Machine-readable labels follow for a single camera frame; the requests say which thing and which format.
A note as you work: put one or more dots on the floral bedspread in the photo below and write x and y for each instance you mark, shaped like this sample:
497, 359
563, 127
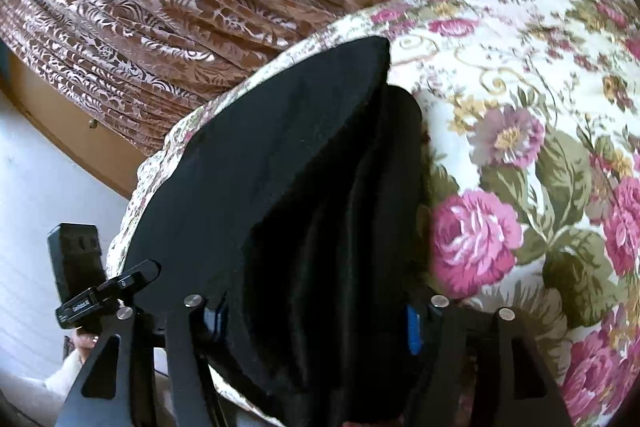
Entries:
525, 82

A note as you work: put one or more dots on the person's left hand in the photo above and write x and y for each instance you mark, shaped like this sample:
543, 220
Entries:
85, 341

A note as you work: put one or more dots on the black pants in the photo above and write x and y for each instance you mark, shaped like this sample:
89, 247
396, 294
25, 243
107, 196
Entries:
280, 167

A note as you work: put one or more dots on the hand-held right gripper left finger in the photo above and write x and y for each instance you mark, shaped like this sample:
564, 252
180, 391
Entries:
187, 342

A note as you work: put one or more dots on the wooden furniture panel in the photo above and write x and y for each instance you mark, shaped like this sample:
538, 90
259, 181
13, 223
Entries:
55, 117

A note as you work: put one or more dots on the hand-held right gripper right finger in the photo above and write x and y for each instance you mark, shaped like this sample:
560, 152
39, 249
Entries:
413, 327

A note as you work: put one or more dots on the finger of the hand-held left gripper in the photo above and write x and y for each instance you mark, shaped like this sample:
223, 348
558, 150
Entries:
135, 274

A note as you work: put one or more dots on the person's left forearm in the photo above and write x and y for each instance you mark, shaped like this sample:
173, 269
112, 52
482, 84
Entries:
65, 374

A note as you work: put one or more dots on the brown floral curtain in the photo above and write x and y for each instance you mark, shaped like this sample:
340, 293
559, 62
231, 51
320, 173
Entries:
150, 7

